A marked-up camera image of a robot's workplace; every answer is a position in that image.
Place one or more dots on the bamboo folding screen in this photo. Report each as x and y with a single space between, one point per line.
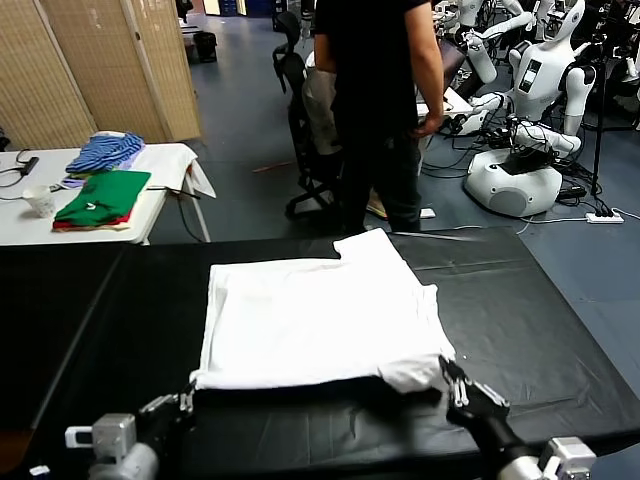
100 65

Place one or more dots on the green t-shirt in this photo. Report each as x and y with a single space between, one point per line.
110 192

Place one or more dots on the white t-shirt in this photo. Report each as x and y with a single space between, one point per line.
320 320

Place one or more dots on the red garment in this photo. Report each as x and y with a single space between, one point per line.
85 226

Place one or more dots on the white paper cup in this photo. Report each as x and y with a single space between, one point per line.
41 202

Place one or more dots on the white humanoid robot with base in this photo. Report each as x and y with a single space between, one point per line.
540 75

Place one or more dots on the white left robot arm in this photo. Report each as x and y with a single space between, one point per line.
135 462

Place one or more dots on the small white desk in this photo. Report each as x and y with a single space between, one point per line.
457 102

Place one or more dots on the white folding table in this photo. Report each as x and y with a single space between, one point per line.
20 225

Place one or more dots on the black table cover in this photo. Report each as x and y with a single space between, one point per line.
500 300

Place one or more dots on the blue striped garment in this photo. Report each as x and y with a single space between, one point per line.
107 150

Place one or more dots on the black power adapter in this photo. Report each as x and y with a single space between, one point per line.
30 165

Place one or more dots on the seated person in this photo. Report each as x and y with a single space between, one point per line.
320 110

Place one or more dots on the black trash bin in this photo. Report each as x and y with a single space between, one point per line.
205 47

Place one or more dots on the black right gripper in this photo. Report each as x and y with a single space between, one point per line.
482 412

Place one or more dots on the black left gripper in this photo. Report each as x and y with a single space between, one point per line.
162 427

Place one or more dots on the purple garment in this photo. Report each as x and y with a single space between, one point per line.
72 182

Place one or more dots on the white draped cloth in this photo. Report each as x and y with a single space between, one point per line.
165 165

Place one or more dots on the white power strip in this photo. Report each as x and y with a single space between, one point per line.
605 217

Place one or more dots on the grey laptop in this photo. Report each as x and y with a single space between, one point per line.
452 60

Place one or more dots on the standing person in black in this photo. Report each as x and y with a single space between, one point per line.
375 75

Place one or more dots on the black tripod stand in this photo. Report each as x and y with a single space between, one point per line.
598 125

